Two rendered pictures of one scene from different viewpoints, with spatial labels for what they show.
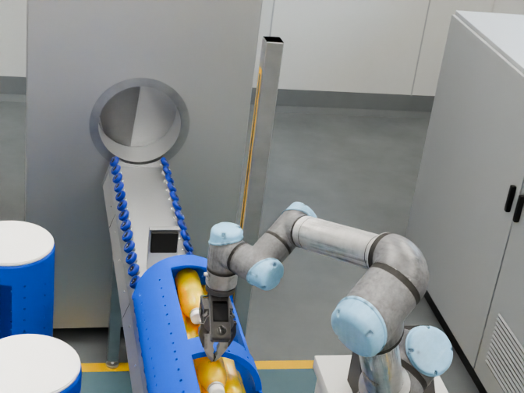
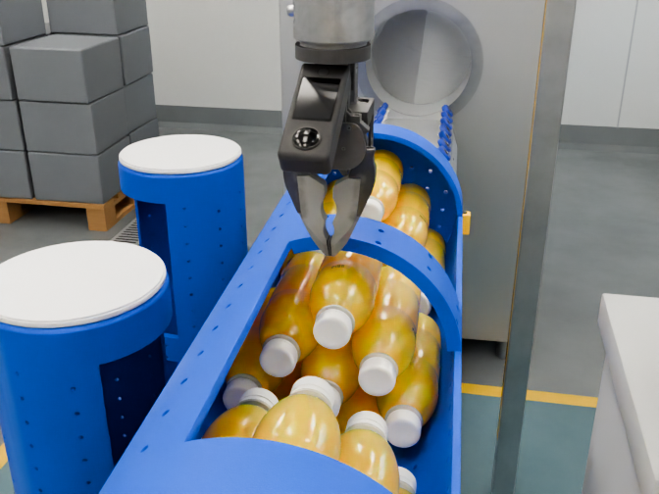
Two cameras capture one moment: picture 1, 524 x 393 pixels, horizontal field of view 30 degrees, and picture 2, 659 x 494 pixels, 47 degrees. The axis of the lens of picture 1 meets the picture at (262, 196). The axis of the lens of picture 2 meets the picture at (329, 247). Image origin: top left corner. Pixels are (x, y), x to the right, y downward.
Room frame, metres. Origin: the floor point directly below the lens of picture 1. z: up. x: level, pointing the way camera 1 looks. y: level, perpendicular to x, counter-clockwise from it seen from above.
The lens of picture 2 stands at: (1.30, -0.23, 1.56)
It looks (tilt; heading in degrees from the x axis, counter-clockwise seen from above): 24 degrees down; 24
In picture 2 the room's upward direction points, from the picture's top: straight up
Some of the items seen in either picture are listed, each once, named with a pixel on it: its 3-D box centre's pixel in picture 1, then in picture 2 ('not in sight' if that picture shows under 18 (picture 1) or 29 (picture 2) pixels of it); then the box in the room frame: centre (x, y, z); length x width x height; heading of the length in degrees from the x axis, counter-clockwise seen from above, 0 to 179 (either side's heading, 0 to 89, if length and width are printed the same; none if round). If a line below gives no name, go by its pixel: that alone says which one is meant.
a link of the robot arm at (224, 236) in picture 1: (225, 249); not in sight; (1.96, 0.07, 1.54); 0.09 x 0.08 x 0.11; 50
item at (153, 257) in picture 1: (163, 249); not in sight; (2.83, 0.31, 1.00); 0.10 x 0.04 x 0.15; 105
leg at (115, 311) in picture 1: (115, 305); not in sight; (3.49, 0.56, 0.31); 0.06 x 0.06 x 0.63; 15
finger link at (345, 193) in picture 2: (220, 341); (348, 208); (1.97, 0.06, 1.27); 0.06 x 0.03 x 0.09; 15
